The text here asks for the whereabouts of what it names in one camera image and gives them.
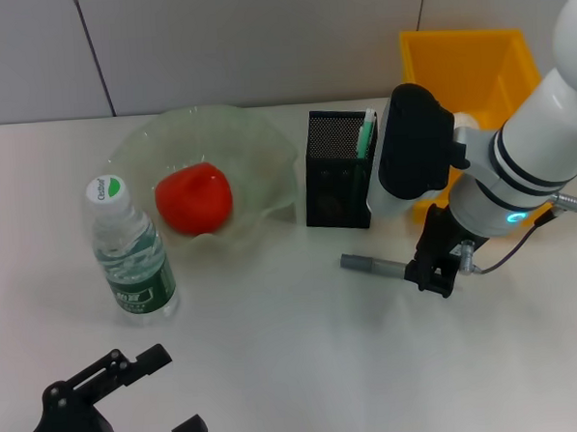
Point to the black mesh pen holder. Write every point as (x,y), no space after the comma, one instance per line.
(331,199)

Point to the grey marker pen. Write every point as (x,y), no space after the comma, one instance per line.
(368,264)

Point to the white paper ball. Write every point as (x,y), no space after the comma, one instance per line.
(467,119)

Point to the yellow plastic bin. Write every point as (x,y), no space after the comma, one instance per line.
(454,62)

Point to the mint green utility knife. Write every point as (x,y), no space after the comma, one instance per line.
(365,134)

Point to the red-orange toy fruit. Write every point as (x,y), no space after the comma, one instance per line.
(193,199)

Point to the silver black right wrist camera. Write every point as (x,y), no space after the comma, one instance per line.
(410,146)

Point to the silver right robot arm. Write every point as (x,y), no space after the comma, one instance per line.
(542,154)

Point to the frosted green glass fruit bowl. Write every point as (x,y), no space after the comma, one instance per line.
(260,145)

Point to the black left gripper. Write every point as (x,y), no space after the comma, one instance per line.
(67,431)

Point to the clear water bottle green label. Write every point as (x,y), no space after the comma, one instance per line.
(125,234)

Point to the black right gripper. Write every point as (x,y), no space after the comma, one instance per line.
(439,232)

